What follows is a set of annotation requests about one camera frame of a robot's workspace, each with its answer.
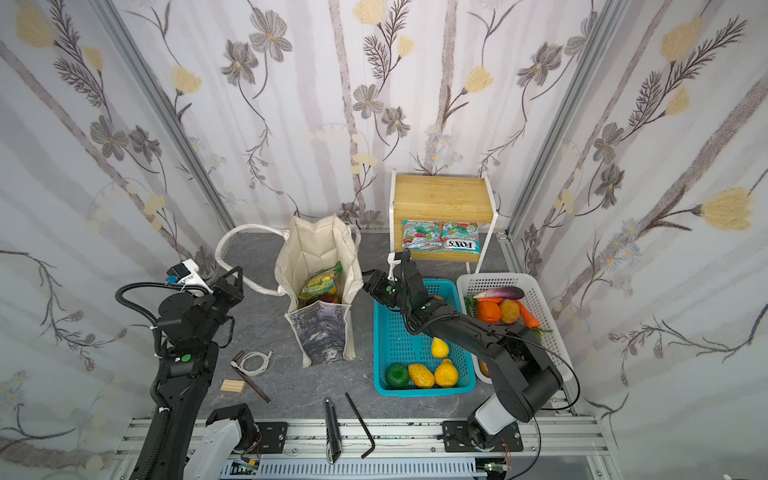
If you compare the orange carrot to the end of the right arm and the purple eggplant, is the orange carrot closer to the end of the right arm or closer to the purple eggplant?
the purple eggplant

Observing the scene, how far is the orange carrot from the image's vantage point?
0.90 m

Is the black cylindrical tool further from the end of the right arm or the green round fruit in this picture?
the end of the right arm

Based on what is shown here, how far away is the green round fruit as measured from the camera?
802 millimetres

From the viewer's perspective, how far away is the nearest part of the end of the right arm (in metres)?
0.65

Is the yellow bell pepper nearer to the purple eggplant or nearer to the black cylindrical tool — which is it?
the purple eggplant
